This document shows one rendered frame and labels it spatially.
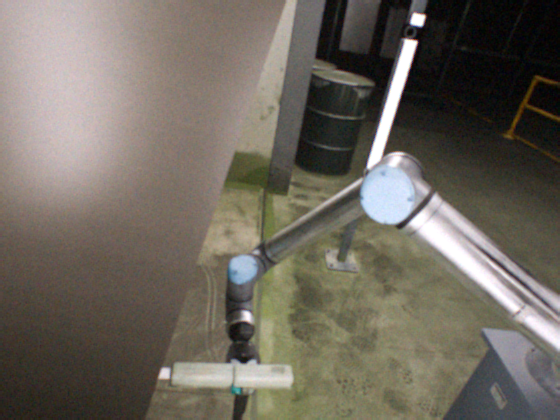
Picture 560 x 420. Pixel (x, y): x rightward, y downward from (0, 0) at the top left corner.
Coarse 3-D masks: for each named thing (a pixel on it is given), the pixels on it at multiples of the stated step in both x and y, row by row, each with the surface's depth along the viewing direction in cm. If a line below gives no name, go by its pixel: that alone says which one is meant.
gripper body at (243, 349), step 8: (232, 328) 110; (232, 336) 111; (232, 344) 104; (240, 344) 104; (248, 344) 105; (232, 352) 101; (240, 352) 102; (248, 352) 103; (240, 360) 102; (248, 360) 101
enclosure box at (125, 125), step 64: (0, 0) 39; (64, 0) 40; (128, 0) 41; (192, 0) 41; (256, 0) 42; (0, 64) 42; (64, 64) 43; (128, 64) 44; (192, 64) 45; (256, 64) 45; (0, 128) 46; (64, 128) 47; (128, 128) 48; (192, 128) 49; (0, 192) 50; (64, 192) 51; (128, 192) 52; (192, 192) 53; (0, 256) 55; (64, 256) 57; (128, 256) 58; (192, 256) 59; (0, 320) 62; (64, 320) 63; (128, 320) 65; (0, 384) 70; (64, 384) 72; (128, 384) 74
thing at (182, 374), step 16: (176, 368) 89; (192, 368) 90; (208, 368) 91; (224, 368) 92; (240, 368) 93; (256, 368) 93; (272, 368) 93; (288, 368) 95; (176, 384) 89; (192, 384) 89; (208, 384) 90; (224, 384) 91; (240, 384) 91; (256, 384) 92; (272, 384) 93; (288, 384) 93; (240, 400) 96; (240, 416) 100
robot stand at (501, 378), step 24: (504, 336) 107; (480, 360) 110; (504, 360) 98; (480, 384) 107; (504, 384) 98; (528, 384) 93; (456, 408) 117; (480, 408) 106; (504, 408) 97; (528, 408) 88; (552, 408) 88
